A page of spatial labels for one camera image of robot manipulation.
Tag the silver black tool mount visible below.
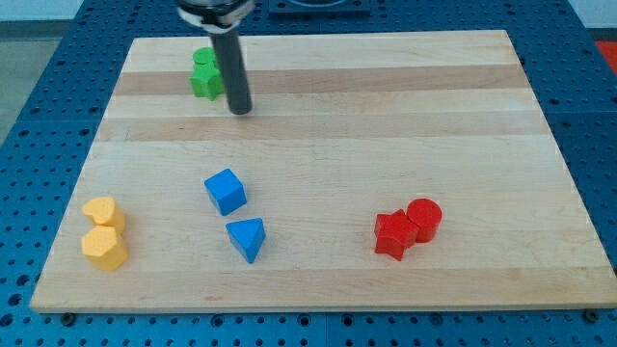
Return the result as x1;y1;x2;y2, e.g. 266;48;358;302
176;0;255;34

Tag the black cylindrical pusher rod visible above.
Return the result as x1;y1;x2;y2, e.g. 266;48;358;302
210;28;253;115

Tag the green cylinder block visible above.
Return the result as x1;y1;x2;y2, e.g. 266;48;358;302
193;47;216;66

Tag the green star block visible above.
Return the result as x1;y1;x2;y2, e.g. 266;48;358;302
189;64;224;100

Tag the blue cube block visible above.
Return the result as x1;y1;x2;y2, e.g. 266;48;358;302
204;168;247;216

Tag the blue triangle block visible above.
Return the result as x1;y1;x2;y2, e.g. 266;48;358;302
226;218;266;264

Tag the light wooden board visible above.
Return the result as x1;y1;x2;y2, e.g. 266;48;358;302
31;30;616;314

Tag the yellow heart block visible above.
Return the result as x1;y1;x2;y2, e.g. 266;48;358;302
82;196;126;234

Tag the yellow hexagon block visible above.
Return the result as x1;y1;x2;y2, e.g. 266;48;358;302
81;226;128;271

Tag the red star block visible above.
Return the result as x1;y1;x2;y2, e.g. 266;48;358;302
374;209;419;261

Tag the red cylinder block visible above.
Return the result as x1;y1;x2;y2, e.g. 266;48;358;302
407;198;443;243

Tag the dark blue base plate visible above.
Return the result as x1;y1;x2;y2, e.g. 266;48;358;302
266;0;371;15

